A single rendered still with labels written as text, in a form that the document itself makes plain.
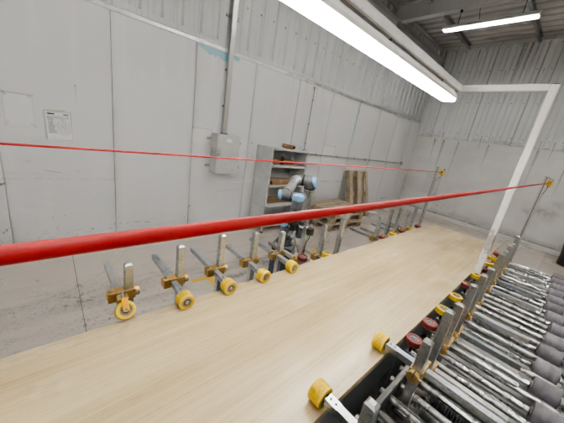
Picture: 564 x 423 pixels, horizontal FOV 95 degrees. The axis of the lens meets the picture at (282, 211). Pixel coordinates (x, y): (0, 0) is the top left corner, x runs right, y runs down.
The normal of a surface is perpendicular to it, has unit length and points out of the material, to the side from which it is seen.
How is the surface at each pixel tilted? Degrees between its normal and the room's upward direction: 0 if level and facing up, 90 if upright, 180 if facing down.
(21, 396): 0
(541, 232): 90
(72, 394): 0
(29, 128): 90
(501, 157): 90
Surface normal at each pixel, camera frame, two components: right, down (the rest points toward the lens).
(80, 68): 0.64, 0.32
